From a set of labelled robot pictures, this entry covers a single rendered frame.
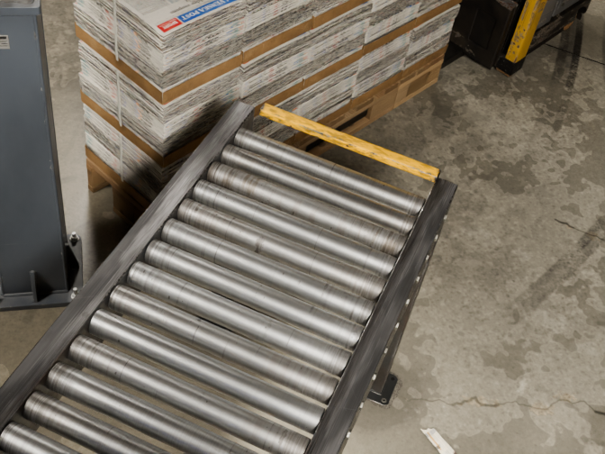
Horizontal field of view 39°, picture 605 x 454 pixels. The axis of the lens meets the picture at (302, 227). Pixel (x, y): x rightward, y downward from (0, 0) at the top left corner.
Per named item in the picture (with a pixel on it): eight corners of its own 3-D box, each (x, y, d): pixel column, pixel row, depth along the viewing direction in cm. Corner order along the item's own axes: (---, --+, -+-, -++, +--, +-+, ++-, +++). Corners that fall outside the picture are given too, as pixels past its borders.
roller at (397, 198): (230, 149, 196) (239, 131, 197) (421, 224, 187) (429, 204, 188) (227, 140, 191) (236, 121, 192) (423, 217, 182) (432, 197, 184)
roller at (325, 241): (185, 189, 178) (187, 203, 182) (395, 275, 169) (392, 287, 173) (197, 172, 180) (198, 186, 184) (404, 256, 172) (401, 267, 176)
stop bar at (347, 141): (264, 107, 198) (265, 101, 197) (439, 175, 190) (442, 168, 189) (258, 115, 196) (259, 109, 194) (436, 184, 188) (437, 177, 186)
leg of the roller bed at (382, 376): (369, 373, 248) (423, 213, 198) (387, 381, 247) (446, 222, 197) (362, 388, 244) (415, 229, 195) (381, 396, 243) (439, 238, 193)
